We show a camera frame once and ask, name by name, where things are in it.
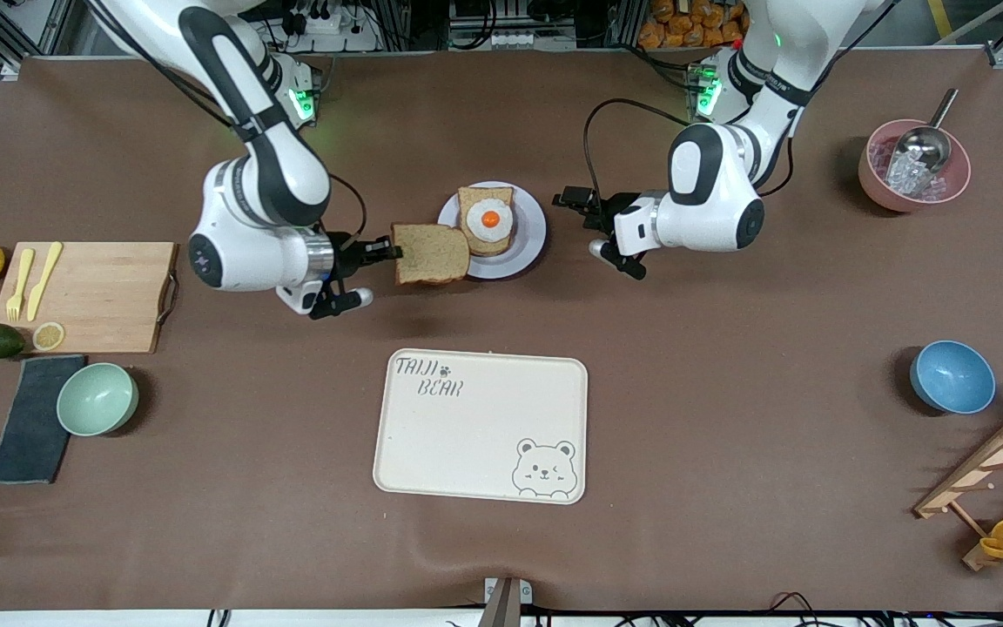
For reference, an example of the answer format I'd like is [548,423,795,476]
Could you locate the brown bread slice under egg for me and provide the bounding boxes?
[457,185,517,258]

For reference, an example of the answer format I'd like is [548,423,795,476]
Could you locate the metal scoop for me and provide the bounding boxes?
[885,87,960,185]

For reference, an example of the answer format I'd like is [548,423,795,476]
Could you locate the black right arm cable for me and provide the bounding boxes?
[327,172,369,243]

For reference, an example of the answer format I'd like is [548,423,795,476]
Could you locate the white power strip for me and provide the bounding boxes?
[279,0,380,53]

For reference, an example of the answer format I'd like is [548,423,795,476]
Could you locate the orange snack bags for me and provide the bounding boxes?
[638,0,751,49]

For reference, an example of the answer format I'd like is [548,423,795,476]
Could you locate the plain brown bread slice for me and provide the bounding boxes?
[391,223,471,287]

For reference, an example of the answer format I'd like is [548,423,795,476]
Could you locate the yellow plastic fork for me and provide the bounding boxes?
[5,248,36,322]

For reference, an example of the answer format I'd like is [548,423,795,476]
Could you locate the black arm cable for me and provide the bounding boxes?
[583,98,794,203]
[327,172,369,243]

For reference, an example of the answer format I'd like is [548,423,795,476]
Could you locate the clear ice cubes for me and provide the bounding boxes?
[869,139,948,199]

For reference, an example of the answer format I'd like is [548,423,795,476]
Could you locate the yellow plastic knife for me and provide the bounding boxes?
[26,241,64,321]

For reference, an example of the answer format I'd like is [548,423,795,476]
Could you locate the fried egg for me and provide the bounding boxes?
[467,199,515,245]

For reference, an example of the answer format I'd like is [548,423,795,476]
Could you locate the dark grey cloth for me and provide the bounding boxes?
[0,354,87,485]

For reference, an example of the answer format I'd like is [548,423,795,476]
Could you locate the blue bowl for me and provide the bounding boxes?
[909,340,997,415]

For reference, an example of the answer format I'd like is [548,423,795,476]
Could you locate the mint green bowl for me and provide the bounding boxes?
[57,362,139,437]

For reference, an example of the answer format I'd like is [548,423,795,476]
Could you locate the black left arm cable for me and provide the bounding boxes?
[583,98,794,203]

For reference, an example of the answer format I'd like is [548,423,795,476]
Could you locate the wooden cutting board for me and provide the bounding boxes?
[0,241,180,355]

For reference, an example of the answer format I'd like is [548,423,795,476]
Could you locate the wooden cup rack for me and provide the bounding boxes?
[913,401,1003,573]

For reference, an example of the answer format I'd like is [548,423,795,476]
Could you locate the pink bowl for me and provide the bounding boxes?
[858,119,973,213]

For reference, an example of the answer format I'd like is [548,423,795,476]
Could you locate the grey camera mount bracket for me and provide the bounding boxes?
[477,576,534,627]

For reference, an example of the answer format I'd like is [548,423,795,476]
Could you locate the cream bear print tray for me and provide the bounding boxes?
[373,348,589,506]

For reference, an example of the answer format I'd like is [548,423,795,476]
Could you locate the lavender round plate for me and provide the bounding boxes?
[438,181,548,280]

